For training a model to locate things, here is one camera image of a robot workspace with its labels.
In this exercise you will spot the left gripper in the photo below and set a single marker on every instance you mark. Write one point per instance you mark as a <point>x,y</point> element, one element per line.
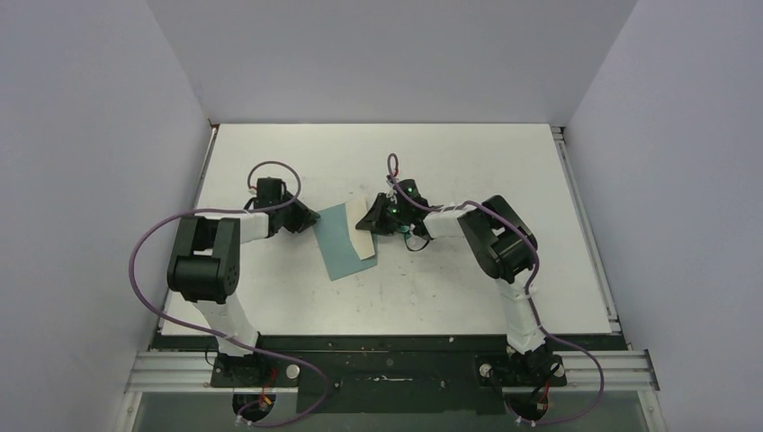
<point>304,220</point>

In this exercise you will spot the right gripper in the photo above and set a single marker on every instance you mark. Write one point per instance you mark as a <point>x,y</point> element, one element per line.
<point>374,221</point>

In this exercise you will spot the tan letter paper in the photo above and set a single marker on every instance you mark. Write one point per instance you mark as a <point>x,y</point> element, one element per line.
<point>360,240</point>

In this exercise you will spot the teal envelope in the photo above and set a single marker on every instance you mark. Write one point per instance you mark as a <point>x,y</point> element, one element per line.
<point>345,250</point>

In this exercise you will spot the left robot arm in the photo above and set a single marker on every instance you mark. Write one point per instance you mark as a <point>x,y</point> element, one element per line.
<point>205,268</point>

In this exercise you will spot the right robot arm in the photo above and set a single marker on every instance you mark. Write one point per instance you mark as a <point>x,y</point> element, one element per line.
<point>503,247</point>

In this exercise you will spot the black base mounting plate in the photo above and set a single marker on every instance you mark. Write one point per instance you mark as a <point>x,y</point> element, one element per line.
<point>394,374</point>

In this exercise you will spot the aluminium frame rail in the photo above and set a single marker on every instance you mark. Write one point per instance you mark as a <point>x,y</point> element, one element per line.
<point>191,372</point>

